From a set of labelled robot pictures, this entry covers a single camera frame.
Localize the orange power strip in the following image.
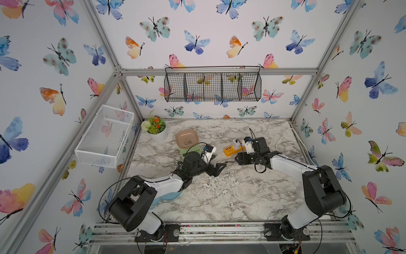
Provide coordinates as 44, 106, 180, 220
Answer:
224, 146, 245, 157

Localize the green electronic kitchen scale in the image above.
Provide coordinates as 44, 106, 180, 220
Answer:
179, 144, 202, 160

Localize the white usb charger adapter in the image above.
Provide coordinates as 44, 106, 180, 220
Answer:
233, 139, 241, 150

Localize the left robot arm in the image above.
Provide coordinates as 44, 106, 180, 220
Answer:
107, 152, 227, 236

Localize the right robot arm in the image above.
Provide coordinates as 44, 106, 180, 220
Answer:
233, 137, 347, 239

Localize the pink bowl on scale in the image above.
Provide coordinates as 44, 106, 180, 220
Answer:
176, 129, 199, 148

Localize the potted plant white pot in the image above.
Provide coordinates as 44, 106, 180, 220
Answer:
141, 110, 168, 142

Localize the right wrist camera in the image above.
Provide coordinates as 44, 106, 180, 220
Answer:
243, 137, 255, 153

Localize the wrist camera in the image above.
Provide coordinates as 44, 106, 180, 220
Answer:
243, 137, 255, 153
202, 144, 216, 164

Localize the white power strip cord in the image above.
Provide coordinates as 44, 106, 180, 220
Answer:
275, 126, 319, 174

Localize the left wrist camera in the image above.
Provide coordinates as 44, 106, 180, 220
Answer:
202, 144, 216, 164

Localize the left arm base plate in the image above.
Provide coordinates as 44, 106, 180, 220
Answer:
135, 223, 180, 243

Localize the black wire wall basket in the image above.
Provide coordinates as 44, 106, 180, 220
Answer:
161, 66, 262, 102

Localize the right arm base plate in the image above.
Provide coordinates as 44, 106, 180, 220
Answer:
263, 223, 310, 241

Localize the white mesh wall basket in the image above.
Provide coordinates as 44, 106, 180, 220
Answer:
75, 105, 134, 168

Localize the aluminium front rail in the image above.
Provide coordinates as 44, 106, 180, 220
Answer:
90, 221, 355, 246

